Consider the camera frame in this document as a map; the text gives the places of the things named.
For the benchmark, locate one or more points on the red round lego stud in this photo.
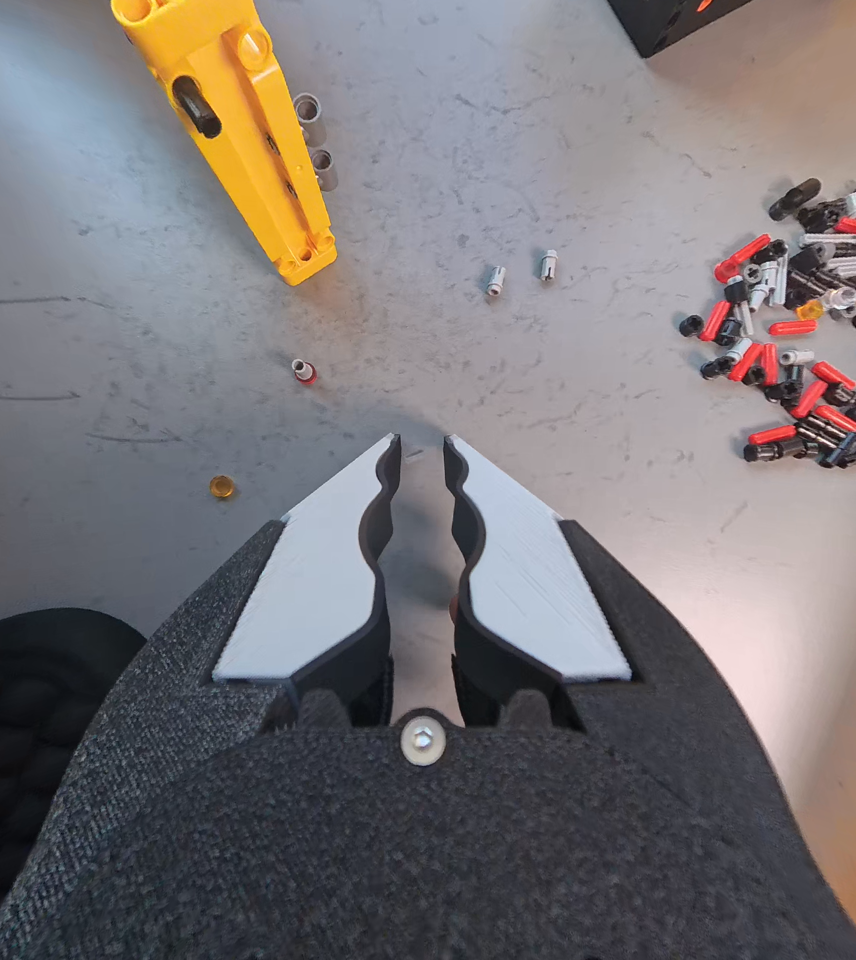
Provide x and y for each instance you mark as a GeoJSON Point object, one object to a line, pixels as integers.
{"type": "Point", "coordinates": [308, 376]}

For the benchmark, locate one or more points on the pile of small lego connectors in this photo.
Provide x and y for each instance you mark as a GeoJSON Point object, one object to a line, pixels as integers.
{"type": "Point", "coordinates": [810, 337]}

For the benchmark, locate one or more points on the yellow lego vehicle model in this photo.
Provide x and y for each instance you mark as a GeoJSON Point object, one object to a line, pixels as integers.
{"type": "Point", "coordinates": [668, 22]}

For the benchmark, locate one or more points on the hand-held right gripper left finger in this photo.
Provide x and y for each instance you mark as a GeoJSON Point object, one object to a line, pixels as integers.
{"type": "Point", "coordinates": [308, 600]}

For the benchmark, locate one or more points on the yellow lego panel piece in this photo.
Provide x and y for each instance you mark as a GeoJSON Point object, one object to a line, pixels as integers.
{"type": "Point", "coordinates": [247, 150]}

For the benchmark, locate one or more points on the person's right hand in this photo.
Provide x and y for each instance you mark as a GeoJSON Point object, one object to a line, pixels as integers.
{"type": "Point", "coordinates": [455, 607]}

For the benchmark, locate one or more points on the orange round lego stud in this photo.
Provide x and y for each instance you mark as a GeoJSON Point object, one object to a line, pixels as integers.
{"type": "Point", "coordinates": [222, 486]}

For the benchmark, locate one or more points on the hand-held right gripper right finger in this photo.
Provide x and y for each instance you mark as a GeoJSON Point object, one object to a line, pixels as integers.
{"type": "Point", "coordinates": [540, 600]}

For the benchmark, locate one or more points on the black lego pin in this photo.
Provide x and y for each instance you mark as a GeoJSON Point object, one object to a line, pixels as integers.
{"type": "Point", "coordinates": [195, 112]}

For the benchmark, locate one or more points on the black mesh cushion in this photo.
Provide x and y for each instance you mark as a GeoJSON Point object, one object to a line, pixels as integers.
{"type": "Point", "coordinates": [15, 750]}

